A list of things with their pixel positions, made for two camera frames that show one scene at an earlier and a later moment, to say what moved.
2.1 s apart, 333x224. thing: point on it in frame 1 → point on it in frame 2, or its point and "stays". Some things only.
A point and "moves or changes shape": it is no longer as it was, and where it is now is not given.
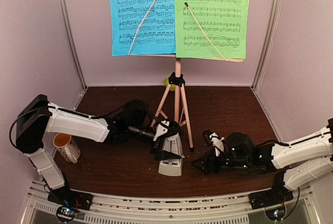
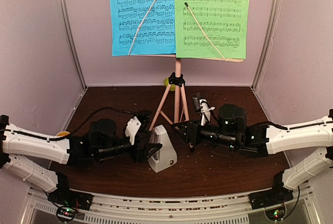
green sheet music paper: (219, 2) stays
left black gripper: (165, 155) → (139, 154)
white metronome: (174, 167) moves or changes shape
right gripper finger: (201, 164) → (183, 125)
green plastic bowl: (166, 82) stays
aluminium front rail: (230, 209) stays
